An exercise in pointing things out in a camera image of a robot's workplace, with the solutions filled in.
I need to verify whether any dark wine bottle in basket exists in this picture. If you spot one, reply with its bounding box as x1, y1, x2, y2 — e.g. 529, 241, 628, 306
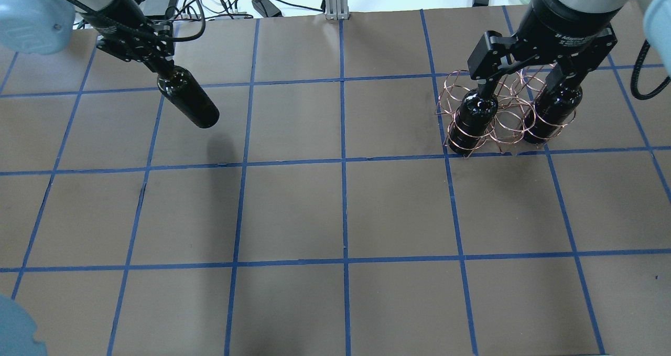
447, 89, 499, 155

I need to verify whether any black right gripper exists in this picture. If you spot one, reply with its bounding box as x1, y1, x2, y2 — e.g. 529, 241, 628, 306
467, 25, 618, 100

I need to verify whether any black power adapter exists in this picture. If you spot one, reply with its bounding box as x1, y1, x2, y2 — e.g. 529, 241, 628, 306
251, 0, 283, 18

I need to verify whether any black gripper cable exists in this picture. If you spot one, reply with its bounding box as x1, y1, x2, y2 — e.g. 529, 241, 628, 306
630, 40, 658, 101

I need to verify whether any copper wire wine basket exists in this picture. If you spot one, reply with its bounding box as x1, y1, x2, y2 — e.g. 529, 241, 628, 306
436, 64, 580, 158

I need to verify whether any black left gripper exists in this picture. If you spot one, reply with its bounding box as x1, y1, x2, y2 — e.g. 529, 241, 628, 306
94, 22, 175, 73

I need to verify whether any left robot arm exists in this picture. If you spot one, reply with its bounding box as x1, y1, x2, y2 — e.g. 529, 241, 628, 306
1, 0, 175, 77

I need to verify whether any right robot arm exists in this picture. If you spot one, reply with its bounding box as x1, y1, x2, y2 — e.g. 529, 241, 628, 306
467, 0, 669, 100

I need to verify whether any dark glass wine bottle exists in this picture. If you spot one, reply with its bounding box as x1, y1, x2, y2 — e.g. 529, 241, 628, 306
157, 66, 220, 128

